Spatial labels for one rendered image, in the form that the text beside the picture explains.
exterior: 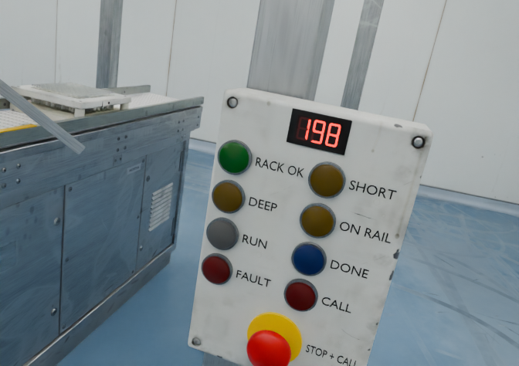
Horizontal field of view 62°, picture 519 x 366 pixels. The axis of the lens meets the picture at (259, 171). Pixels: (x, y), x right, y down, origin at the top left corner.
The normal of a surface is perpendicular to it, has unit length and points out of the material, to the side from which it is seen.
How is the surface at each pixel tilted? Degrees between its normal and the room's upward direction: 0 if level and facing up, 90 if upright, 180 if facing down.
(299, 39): 90
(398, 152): 90
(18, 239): 90
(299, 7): 90
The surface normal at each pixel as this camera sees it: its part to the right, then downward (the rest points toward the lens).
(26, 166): 0.94, 0.24
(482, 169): -0.15, 0.26
